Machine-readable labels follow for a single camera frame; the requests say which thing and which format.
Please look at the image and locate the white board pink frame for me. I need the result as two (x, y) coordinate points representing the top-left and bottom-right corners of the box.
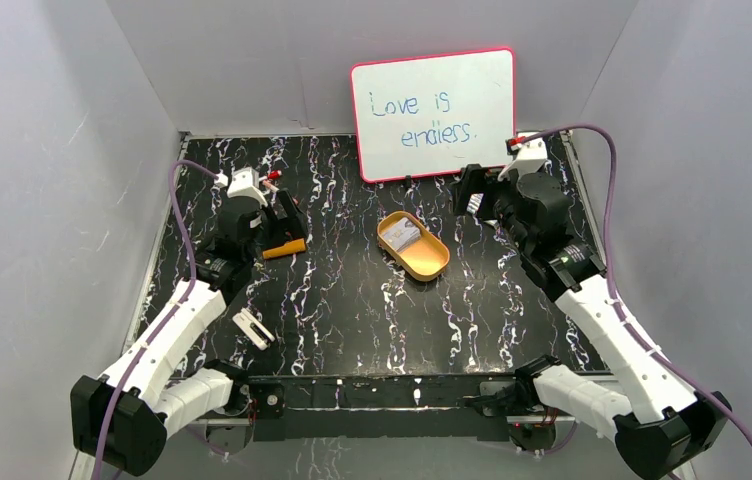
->
(350, 47), (517, 183)

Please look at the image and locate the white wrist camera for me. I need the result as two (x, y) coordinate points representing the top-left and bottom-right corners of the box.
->
(226, 167), (269, 207)
(497, 137), (548, 181)

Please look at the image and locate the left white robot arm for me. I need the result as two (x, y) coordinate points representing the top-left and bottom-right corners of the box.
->
(70, 189), (306, 479)

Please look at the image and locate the credit cards stack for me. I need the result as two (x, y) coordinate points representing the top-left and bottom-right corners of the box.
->
(381, 217), (422, 253)

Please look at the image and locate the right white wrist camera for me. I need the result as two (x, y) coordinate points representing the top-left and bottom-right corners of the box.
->
(497, 137), (548, 181)

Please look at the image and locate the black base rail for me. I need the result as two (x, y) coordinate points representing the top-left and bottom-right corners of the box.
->
(248, 373), (532, 442)

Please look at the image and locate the coloured marker pack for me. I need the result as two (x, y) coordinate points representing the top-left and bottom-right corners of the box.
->
(466, 193), (483, 216)

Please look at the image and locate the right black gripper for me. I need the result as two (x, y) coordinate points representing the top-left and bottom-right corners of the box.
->
(448, 164), (533, 253)

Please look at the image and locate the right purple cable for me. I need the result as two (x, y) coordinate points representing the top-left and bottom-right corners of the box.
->
(520, 123), (752, 480)

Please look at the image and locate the tan oval tray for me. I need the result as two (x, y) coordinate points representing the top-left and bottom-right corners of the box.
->
(377, 211), (450, 282)

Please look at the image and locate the white plastic clip block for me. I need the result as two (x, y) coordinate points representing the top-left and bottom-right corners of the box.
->
(232, 308), (276, 351)

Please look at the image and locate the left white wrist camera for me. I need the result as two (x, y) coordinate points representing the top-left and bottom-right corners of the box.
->
(226, 167), (269, 207)

